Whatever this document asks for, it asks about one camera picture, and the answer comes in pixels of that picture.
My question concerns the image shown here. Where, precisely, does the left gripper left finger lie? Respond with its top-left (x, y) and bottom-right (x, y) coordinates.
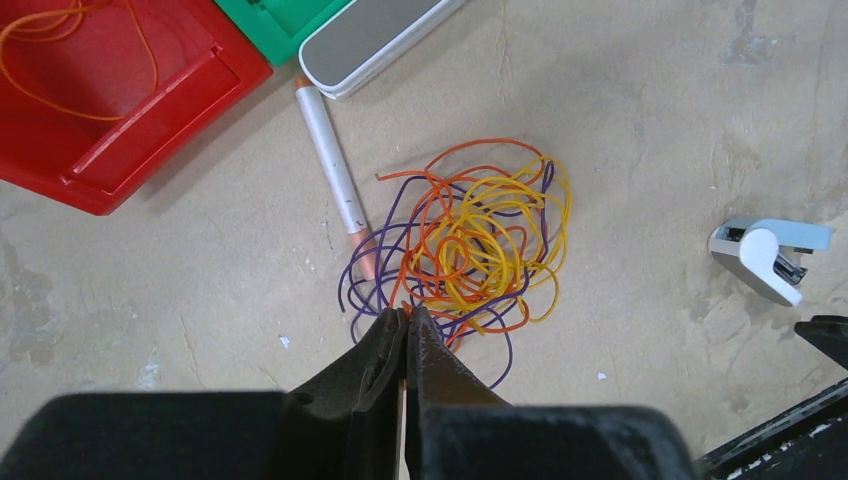
top-left (1, 309), bottom-right (407, 479)

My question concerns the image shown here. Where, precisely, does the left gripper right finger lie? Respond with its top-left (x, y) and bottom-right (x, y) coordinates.
top-left (405, 308), bottom-right (698, 479)

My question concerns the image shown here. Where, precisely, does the orange cable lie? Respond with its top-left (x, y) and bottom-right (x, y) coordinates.
top-left (0, 0), bottom-right (160, 123)
top-left (374, 137), bottom-right (551, 352)

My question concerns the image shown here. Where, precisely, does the purple cable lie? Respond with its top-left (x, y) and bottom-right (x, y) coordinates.
top-left (337, 158), bottom-right (556, 391)

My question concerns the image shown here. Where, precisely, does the white marker orange cap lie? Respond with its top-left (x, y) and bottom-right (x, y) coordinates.
top-left (295, 75), bottom-right (372, 247)

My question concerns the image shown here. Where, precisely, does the white grey stapler case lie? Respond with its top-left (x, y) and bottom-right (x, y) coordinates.
top-left (298, 0), bottom-right (463, 100)

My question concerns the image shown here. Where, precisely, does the green plastic bin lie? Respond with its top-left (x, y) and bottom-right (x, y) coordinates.
top-left (215, 0), bottom-right (350, 67)

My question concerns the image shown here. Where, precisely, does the red plastic bin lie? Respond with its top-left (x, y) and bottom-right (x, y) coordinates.
top-left (1, 1), bottom-right (271, 215)

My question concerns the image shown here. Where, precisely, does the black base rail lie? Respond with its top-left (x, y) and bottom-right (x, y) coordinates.
top-left (697, 379), bottom-right (847, 480)

